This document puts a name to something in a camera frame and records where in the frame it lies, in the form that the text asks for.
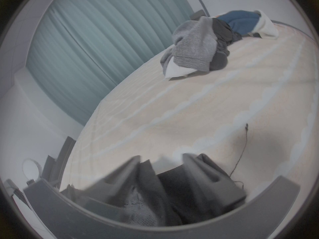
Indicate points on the dark blue garment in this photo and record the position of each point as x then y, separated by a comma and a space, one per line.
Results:
241, 21

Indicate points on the black T-shirt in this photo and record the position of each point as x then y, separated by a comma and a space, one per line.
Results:
159, 195

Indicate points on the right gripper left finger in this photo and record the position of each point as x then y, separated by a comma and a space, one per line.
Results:
117, 183

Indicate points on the bed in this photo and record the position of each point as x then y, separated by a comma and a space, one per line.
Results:
224, 96

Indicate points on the black garment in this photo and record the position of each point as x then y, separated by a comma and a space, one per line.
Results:
221, 33

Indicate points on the grey bedside table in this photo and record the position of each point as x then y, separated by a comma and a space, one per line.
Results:
198, 14

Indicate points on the blue-green curtain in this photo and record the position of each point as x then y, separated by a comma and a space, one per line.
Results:
119, 21
64, 71

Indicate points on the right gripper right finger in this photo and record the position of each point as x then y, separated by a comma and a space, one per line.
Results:
214, 183

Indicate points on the white garment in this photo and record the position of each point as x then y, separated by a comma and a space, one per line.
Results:
177, 71
268, 26

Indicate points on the grey knitted garment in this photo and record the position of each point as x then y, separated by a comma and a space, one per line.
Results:
192, 46

